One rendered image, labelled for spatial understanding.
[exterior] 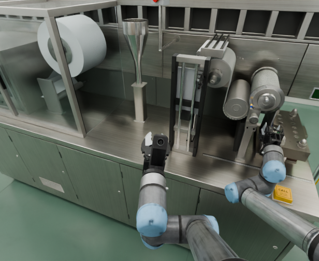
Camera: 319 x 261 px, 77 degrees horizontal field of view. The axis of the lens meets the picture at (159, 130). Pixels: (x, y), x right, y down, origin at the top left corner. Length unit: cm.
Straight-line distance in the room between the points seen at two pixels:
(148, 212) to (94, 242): 144
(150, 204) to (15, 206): 200
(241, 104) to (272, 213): 55
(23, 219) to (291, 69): 234
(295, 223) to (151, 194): 41
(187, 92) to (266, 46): 55
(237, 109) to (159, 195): 70
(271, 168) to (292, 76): 69
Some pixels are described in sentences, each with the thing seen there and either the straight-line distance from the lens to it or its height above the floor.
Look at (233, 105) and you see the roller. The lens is 109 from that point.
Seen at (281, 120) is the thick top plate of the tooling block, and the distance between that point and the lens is 140.
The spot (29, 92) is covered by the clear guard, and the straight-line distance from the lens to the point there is 148.
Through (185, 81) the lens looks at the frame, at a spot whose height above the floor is 132.
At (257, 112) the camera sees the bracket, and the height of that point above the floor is 120.
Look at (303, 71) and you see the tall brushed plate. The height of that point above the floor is 130.
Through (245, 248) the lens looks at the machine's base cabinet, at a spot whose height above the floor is 39.
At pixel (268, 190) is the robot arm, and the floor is 102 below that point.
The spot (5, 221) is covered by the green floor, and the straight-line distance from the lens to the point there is 236.
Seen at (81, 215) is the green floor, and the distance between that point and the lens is 209.
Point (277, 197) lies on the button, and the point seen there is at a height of 92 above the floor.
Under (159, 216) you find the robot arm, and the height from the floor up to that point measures 125.
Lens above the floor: 169
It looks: 36 degrees down
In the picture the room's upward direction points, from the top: straight up
